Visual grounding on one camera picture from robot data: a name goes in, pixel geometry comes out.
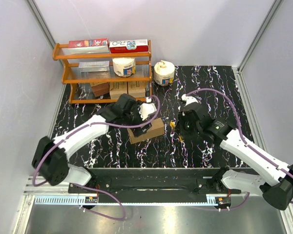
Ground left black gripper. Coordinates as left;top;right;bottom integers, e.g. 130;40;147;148
123;100;152;137

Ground yellow utility knife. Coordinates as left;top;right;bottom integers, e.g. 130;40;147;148
170;121;176;129

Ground brown cardboard express box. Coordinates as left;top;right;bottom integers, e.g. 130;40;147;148
127;118;165;144

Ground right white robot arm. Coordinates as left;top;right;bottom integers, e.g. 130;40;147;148
176;110;293;211

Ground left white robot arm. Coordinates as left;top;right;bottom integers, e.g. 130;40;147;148
32;94;158;193

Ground right small cardboard box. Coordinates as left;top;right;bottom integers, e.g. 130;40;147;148
127;81;146;98

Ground small cardboard box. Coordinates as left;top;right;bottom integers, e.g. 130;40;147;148
127;81;146;98
109;82;127;99

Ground middle small cardboard box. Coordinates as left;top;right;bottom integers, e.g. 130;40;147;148
109;82;127;99

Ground dark brown small box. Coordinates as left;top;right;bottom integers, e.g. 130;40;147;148
90;82;110;98

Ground red white toothpaste box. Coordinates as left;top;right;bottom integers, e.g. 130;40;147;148
109;39;148;54

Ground red silver toothpaste box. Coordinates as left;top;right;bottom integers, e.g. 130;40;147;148
68;38;109;55

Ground toilet paper roll on shelf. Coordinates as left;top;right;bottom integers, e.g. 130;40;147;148
112;58;136;78

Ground toilet paper roll on table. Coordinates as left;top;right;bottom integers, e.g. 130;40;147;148
154;60;175;86

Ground orange wooden shelf rack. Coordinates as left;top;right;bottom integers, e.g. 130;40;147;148
52;40;152;104

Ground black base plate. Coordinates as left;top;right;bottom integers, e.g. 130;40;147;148
68;167;242;204

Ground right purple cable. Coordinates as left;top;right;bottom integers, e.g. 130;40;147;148
185;88;293;212

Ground purple cable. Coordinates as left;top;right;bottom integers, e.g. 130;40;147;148
33;95;161;220
185;88;293;212

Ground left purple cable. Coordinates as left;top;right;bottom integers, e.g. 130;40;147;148
33;95;161;220

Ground aluminium frame rail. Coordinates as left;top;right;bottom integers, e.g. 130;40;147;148
24;176;290;197

